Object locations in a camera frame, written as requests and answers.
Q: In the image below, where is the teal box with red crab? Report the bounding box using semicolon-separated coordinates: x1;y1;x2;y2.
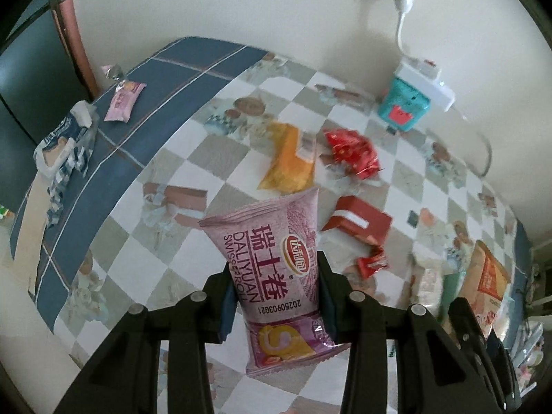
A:
378;75;432;132

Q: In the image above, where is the small pink candy packet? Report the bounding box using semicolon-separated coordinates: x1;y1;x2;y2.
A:
104;80;146;121

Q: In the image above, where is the white charger plug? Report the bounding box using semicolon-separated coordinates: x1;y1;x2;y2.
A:
416;58;441;79

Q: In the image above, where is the dark cabinet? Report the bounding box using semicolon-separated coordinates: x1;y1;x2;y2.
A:
0;6;93;220

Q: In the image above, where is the yellow cake packet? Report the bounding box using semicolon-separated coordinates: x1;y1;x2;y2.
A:
257;123;317;195

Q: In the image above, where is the red boxy snack packet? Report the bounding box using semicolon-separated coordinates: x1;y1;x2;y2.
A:
321;195;392;246

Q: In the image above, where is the red crinkled snack packet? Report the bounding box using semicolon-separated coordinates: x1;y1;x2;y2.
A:
323;128;382;180

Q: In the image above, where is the white power strip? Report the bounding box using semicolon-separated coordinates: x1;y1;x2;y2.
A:
394;59;457;112

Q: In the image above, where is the pile of clear plastic bags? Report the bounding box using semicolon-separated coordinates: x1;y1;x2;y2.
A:
509;310;549;397

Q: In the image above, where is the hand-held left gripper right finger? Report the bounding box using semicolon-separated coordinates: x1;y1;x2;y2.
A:
317;250;505;414

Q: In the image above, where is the orange bread packet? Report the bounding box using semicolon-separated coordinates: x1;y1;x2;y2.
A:
457;241;514;339

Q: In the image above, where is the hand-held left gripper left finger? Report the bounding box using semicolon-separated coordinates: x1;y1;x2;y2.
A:
56;263;238;414

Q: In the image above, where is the small red candy packet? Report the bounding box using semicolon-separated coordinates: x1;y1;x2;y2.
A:
356;248;388;279

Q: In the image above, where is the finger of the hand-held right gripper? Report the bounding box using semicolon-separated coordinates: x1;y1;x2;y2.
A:
448;297;489;354

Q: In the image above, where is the blue and white plastic bag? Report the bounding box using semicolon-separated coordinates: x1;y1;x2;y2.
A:
33;100;100;225

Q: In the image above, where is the pink cake roll packet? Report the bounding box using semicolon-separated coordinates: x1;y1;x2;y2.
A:
198;187;352;376

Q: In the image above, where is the thin white cable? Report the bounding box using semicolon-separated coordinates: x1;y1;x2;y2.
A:
457;112;493;177

